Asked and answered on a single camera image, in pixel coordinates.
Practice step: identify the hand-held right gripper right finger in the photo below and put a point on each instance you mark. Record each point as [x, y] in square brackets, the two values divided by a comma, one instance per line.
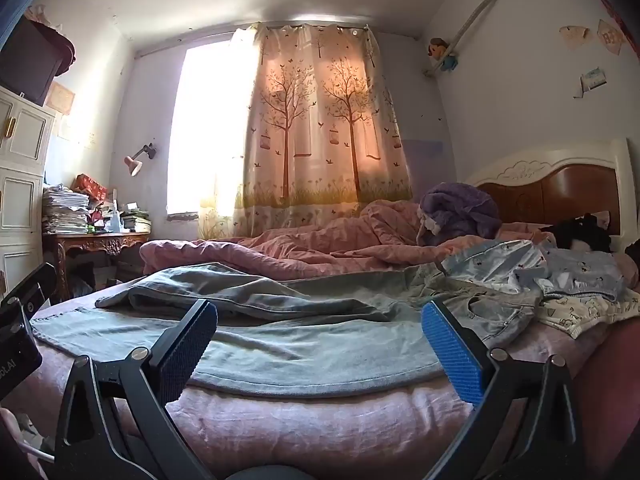
[452, 355]

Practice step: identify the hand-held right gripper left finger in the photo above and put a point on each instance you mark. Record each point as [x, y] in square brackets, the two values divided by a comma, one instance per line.
[186, 352]

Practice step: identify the light grey denim pants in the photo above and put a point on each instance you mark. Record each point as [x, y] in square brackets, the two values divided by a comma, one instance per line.
[300, 355]

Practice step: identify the light blue satin pajama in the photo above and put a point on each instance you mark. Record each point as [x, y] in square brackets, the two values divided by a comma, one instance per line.
[490, 265]

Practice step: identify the carved wooden desk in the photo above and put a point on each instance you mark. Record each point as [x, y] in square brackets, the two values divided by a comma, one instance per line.
[100, 245]

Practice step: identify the stack of books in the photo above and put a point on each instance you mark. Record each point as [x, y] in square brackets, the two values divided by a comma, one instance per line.
[136, 222]

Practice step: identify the stack of papers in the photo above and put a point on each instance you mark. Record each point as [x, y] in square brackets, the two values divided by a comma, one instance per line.
[65, 210]

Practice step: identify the purple plush blanket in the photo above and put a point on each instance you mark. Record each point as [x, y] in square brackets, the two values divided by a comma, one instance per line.
[465, 210]

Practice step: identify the clear plastic bottle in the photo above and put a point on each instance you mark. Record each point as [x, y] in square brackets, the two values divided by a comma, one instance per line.
[116, 220]

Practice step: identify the light blue printed garment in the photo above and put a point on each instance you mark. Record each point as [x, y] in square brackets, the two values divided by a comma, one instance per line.
[585, 272]

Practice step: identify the white cabinet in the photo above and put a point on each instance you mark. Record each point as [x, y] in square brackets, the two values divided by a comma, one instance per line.
[22, 185]

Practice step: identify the pink quilt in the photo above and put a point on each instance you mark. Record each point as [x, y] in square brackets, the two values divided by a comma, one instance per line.
[325, 250]

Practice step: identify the red box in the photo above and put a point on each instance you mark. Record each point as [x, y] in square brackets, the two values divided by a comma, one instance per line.
[92, 187]

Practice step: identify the black and white cloth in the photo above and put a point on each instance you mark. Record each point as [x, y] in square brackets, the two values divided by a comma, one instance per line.
[585, 232]

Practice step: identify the white and brown headboard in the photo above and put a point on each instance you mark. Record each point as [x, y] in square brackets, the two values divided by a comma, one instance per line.
[560, 190]

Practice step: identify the bright window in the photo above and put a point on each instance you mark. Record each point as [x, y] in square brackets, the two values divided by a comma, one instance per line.
[210, 125]

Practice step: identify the tree print curtain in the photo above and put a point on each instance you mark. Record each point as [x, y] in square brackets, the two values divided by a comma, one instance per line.
[310, 135]

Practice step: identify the dark box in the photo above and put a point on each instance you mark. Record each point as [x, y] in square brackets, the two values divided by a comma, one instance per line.
[30, 60]

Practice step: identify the hanging doll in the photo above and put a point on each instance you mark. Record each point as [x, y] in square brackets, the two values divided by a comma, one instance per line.
[439, 50]

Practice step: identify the torn paper sticker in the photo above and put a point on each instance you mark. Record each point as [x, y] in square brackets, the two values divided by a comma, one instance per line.
[574, 36]

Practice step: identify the pink diamond paper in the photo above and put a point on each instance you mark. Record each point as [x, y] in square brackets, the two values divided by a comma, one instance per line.
[611, 37]

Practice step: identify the pink wall lamp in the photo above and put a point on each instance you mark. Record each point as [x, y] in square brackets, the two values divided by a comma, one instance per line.
[134, 166]

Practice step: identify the wall certificate paper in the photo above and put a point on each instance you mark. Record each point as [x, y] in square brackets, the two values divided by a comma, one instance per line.
[61, 99]

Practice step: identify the white wall card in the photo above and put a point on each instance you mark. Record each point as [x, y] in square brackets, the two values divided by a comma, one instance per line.
[594, 80]

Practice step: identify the white wall pipe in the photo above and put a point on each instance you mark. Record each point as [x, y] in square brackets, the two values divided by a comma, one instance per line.
[480, 10]

